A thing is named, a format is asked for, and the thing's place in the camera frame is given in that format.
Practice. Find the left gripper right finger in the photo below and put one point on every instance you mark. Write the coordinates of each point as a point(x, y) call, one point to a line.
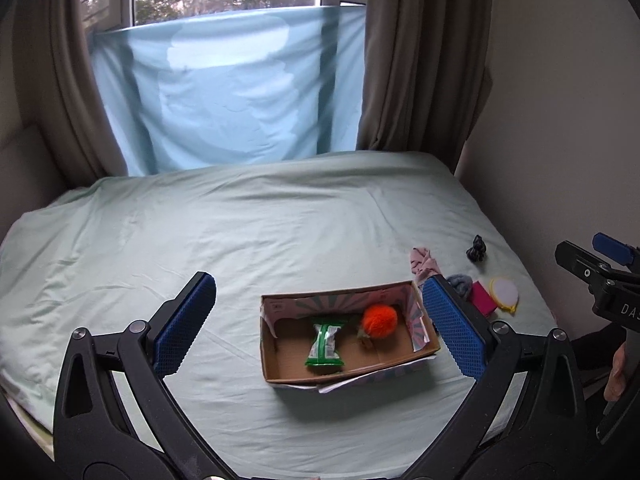
point(521, 419)

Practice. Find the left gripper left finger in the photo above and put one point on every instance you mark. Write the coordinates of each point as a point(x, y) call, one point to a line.
point(114, 417)

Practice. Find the magenta zip pouch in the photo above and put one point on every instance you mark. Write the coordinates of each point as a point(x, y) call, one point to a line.
point(481, 299)

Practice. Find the white mesh yellow-trim bag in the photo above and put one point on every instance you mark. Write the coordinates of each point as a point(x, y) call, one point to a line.
point(505, 294)

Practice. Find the grey fluffy pouch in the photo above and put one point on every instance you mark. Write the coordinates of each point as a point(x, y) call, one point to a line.
point(462, 285)

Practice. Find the black sock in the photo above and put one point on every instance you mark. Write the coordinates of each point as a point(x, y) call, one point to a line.
point(477, 252)

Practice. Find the orange fluffy pom-pom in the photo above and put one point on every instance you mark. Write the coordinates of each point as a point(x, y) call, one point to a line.
point(378, 321)

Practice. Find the green snack packet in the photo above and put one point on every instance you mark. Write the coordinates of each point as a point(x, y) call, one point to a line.
point(323, 351)

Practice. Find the person's right hand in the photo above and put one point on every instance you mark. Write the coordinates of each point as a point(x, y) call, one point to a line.
point(616, 383)

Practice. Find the pink patterned cloth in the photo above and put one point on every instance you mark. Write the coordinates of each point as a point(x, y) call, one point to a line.
point(423, 265)

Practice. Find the pale green bed sheet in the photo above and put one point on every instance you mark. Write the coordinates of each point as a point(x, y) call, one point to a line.
point(103, 256)

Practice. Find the cardboard box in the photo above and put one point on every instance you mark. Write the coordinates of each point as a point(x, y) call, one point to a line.
point(287, 333)

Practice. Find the brown right curtain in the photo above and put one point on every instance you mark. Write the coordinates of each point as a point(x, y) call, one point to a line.
point(425, 76)

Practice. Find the brown curtain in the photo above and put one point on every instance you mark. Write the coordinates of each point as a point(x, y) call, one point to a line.
point(425, 76)
point(57, 92)

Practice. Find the light blue window cloth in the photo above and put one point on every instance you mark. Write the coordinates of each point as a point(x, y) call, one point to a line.
point(233, 88)

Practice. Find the brown left curtain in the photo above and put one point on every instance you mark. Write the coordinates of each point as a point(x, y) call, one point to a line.
point(57, 92)

